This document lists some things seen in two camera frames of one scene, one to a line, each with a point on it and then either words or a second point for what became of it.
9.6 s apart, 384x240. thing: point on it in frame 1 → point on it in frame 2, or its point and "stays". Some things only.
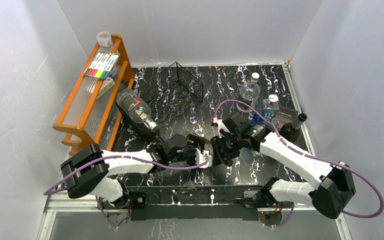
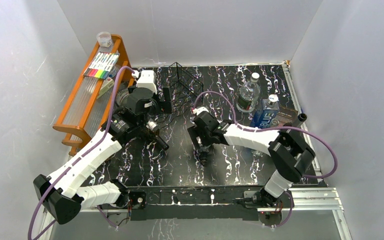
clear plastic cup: (104, 39) stays
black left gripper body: (188, 154) → (163, 106)
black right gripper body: (229, 146) → (195, 131)
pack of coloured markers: (101, 65) stays
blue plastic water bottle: (269, 109) stays
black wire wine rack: (170, 93) stays
